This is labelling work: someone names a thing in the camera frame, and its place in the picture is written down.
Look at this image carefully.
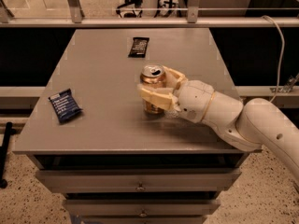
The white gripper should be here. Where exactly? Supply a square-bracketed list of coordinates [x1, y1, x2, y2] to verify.
[137, 66, 215, 123]

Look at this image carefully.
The orange soda can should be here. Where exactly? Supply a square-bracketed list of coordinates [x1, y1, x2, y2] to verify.
[140, 63, 166, 114]

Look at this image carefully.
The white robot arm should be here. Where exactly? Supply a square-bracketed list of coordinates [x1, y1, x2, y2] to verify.
[137, 64, 299, 182]

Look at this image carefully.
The black snack bar wrapper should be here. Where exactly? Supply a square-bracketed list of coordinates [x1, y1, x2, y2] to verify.
[128, 37, 150, 58]

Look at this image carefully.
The metal railing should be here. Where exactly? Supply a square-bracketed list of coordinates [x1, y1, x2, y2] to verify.
[0, 0, 299, 28]

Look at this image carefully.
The top grey drawer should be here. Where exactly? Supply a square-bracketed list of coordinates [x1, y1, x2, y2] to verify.
[36, 169, 241, 193]

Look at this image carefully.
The grey drawer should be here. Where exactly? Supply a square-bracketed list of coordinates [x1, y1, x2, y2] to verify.
[36, 169, 241, 193]
[64, 199, 220, 217]

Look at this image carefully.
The grey drawer cabinet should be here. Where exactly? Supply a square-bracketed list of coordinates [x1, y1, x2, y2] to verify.
[12, 27, 263, 224]

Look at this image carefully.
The black office chair base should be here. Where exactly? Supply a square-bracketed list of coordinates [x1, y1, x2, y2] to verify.
[116, 0, 178, 18]

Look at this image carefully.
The blue snack bar wrapper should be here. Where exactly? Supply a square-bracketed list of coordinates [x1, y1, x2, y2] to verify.
[49, 89, 82, 123]

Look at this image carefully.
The lower grey drawer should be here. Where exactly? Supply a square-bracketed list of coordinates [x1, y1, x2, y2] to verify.
[64, 199, 220, 217]

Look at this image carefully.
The black pole stand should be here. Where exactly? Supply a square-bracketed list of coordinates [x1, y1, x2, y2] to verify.
[0, 122, 12, 189]

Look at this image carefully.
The metal bracket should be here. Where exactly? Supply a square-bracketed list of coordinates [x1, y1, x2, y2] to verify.
[270, 73, 299, 93]

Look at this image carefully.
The white cable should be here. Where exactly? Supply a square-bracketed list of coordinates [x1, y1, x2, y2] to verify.
[261, 14, 286, 105]

